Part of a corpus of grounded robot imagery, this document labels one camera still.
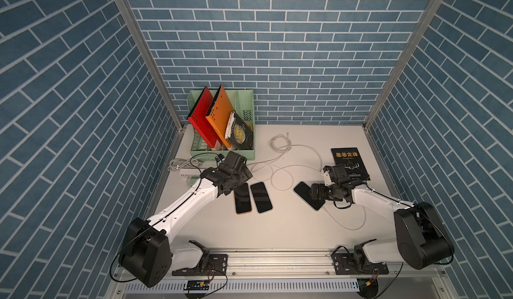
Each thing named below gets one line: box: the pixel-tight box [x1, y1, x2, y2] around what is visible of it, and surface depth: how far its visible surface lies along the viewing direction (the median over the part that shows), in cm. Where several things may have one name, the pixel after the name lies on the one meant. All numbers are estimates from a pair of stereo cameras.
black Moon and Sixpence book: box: [224, 110, 254, 151], surface depth 98 cm
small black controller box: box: [183, 279, 211, 291], surface depth 73 cm
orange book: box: [205, 84, 235, 151], surface depth 93 cm
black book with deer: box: [330, 147, 371, 181], surface depth 107 cm
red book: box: [187, 86, 224, 151], surface depth 90 cm
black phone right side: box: [293, 181, 326, 211], surface depth 93 cm
